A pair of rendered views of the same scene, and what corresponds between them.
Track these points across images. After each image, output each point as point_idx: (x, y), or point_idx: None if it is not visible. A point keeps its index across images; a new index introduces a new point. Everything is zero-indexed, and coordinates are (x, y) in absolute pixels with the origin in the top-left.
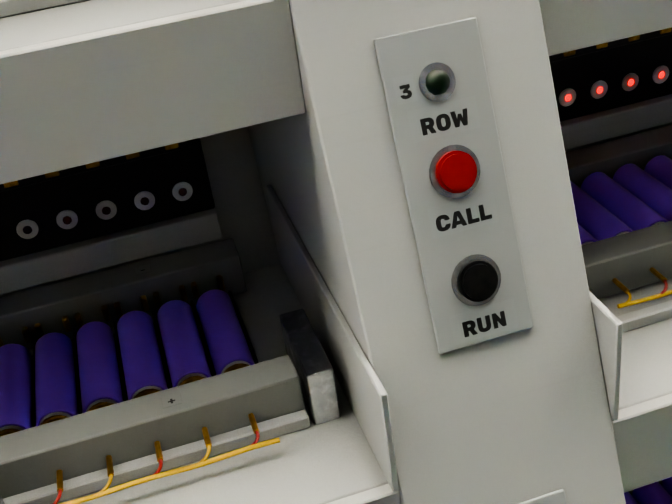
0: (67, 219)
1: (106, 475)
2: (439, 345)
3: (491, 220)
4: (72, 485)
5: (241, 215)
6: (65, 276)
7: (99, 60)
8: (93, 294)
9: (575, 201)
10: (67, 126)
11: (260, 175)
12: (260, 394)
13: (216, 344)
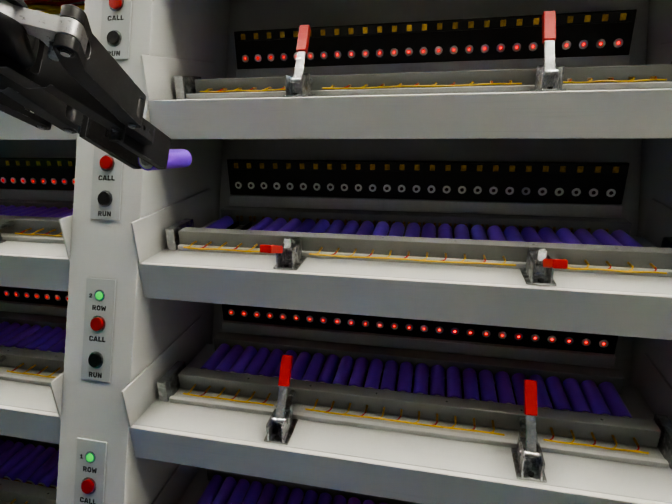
0: (559, 191)
1: (583, 266)
2: None
3: None
4: (568, 265)
5: (625, 215)
6: (549, 214)
7: (654, 98)
8: (563, 221)
9: None
10: (630, 121)
11: (640, 200)
12: (659, 255)
13: (628, 242)
